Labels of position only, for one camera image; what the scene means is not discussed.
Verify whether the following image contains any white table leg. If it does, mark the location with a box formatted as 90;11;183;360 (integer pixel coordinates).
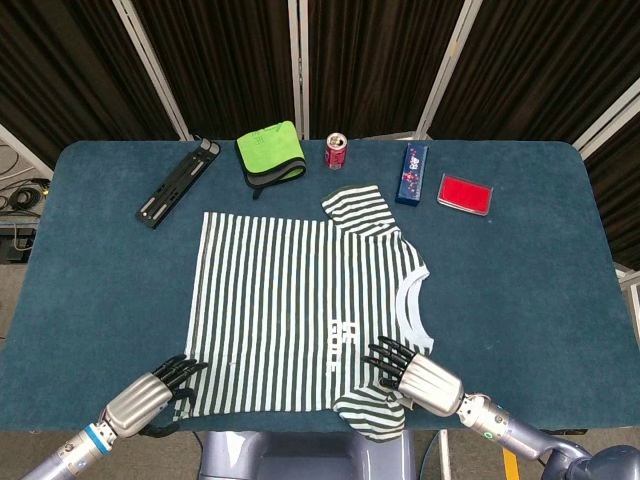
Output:
438;428;452;480

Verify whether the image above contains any dark brown curtain panel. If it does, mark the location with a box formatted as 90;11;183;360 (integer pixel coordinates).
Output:
132;0;296;141
0;0;179;169
307;0;466;140
584;127;640;271
429;0;640;146

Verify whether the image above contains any green grey microfibre cloth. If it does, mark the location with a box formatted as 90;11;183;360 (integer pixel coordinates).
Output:
235;119;307;200

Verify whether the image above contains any white screen frame post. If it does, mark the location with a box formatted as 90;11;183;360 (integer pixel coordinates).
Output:
287;0;311;141
415;0;482;141
112;0;195;142
572;102;640;159
0;122;55;174

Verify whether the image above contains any white metal rack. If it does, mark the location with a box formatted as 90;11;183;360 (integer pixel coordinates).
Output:
615;268;640;321

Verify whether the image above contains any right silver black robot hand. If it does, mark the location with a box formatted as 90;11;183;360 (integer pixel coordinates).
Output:
363;335;466;419

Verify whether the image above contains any red soda can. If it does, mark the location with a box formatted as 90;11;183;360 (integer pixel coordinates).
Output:
325;131;349;172

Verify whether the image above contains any blue printed carton box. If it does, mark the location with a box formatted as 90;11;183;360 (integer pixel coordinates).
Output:
394;142;431;207

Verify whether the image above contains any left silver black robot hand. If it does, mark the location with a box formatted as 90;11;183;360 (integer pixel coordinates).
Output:
102;353;210;439

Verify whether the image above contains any green white striped T-shirt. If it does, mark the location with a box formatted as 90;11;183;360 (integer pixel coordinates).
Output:
172;184;435;444

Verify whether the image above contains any black folding laptop stand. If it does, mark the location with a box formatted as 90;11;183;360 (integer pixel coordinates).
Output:
134;138;222;230

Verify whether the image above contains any grey-blue robot torso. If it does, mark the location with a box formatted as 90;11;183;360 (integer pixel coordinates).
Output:
197;429;416;480

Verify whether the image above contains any red stamp pad case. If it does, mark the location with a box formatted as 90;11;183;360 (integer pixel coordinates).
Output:
436;172;495;218

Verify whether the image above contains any black coiled floor cable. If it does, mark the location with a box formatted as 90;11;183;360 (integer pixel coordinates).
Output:
0;178;50;217

